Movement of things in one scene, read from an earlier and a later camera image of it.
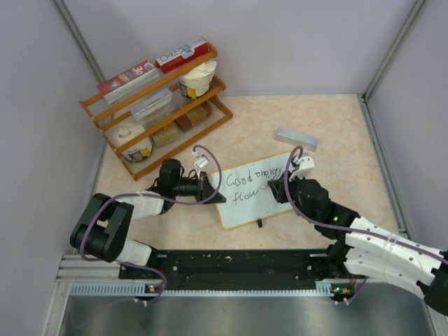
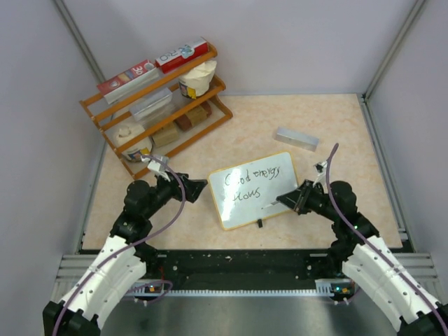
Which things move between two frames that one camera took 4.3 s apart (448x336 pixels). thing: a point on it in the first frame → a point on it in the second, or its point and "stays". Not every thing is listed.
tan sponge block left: (166, 137) stays
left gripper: (205, 190) → (192, 187)
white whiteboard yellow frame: (245, 187) stays
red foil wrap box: (131, 79) stays
